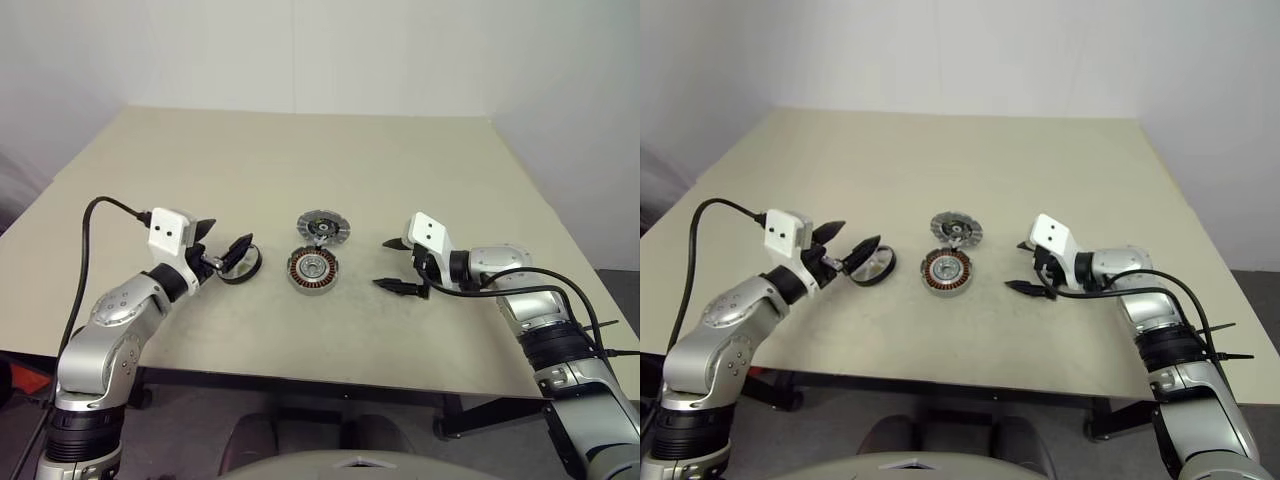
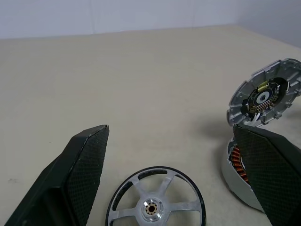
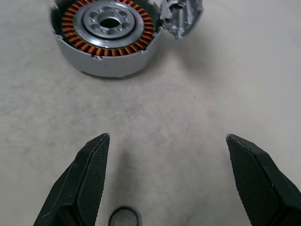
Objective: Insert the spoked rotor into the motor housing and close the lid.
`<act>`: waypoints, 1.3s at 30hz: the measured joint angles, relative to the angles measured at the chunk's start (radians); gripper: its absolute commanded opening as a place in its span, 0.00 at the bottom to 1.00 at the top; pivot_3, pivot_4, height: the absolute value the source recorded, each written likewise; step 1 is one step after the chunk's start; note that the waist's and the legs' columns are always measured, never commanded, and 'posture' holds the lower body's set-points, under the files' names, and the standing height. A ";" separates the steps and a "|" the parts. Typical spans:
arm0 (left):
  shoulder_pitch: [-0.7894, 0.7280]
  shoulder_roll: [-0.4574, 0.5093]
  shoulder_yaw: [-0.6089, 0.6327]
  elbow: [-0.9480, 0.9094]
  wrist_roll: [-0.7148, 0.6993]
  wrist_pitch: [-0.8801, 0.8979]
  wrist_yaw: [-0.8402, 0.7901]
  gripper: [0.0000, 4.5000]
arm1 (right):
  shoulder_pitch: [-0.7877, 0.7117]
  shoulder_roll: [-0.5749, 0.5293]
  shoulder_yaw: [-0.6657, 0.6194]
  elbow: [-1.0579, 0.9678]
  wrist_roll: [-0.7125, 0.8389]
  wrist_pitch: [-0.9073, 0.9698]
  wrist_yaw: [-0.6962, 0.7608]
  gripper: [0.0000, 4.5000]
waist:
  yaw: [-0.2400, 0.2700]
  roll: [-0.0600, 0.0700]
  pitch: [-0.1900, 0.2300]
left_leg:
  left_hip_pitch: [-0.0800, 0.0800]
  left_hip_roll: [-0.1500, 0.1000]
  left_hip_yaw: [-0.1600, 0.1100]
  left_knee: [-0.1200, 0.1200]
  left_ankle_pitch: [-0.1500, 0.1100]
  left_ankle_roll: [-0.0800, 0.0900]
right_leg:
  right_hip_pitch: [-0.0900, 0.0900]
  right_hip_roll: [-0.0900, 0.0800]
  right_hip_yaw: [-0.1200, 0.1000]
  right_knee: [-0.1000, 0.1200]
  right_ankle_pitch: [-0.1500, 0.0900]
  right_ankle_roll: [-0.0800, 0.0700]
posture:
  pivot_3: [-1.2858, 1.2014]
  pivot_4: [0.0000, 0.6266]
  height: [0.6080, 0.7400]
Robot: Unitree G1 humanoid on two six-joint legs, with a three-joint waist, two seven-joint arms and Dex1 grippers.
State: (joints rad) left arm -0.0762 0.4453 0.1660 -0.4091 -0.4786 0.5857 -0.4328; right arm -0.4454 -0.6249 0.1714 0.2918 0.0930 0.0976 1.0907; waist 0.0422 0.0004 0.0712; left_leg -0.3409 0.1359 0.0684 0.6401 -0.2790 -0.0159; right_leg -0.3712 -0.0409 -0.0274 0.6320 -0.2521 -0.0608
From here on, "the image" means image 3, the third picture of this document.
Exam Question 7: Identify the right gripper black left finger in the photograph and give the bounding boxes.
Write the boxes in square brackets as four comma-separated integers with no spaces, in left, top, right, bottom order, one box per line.
[32,133,111,226]

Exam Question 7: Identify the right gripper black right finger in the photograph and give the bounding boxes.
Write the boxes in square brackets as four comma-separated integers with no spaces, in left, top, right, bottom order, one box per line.
[226,134,301,226]

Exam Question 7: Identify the grey motor housing copper windings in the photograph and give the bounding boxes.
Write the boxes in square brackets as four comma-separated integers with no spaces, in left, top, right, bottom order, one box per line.
[50,0,164,80]

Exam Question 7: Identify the small black ring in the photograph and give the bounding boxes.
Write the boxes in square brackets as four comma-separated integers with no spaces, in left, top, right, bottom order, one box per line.
[108,206,141,226]

